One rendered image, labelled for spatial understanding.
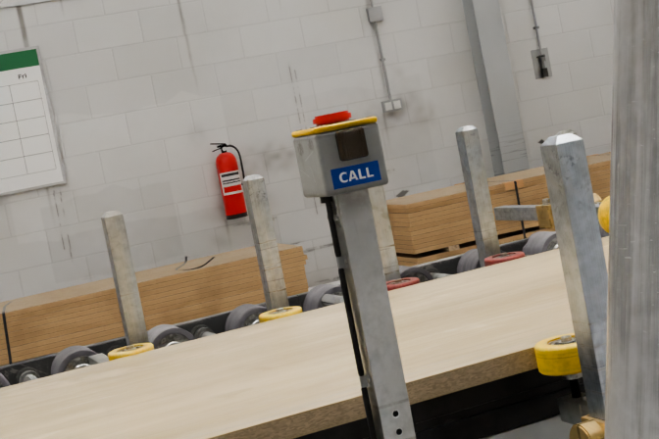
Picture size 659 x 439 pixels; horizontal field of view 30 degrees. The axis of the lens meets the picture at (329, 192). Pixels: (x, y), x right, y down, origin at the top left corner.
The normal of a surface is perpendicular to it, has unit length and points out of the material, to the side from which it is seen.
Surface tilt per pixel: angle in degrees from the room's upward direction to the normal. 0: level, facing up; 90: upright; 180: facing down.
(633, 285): 77
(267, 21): 90
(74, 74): 90
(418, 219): 90
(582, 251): 90
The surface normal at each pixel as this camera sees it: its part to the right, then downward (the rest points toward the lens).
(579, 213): 0.36, -0.02
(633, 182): -0.84, -0.04
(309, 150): -0.92, 0.20
